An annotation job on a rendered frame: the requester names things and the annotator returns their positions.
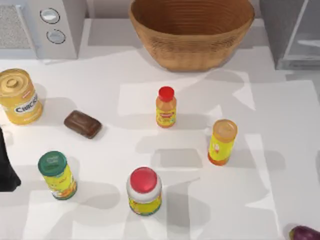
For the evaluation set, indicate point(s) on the red-capped orange bottle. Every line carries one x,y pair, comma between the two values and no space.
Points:
166,110

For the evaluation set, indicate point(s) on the orange-lidded yellow can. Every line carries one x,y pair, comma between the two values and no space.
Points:
221,145

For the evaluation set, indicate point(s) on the red-lidded yellow jar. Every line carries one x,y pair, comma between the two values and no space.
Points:
144,193

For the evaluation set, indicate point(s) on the brown bread loaf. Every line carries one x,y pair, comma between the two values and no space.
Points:
82,124

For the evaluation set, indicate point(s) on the brown woven basket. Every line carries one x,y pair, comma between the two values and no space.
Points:
192,42

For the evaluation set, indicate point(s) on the green-lidded yellow can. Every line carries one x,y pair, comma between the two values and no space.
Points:
58,177

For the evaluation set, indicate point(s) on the round microwave knob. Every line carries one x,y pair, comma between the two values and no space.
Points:
49,15
56,36

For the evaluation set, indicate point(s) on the large yellow can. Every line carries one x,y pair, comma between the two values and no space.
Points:
20,100

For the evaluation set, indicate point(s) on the pale microwave oven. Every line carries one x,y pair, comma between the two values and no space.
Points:
30,37

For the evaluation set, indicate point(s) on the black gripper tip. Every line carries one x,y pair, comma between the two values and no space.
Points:
6,170

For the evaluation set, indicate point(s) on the purple eggplant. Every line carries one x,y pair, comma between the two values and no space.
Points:
305,233

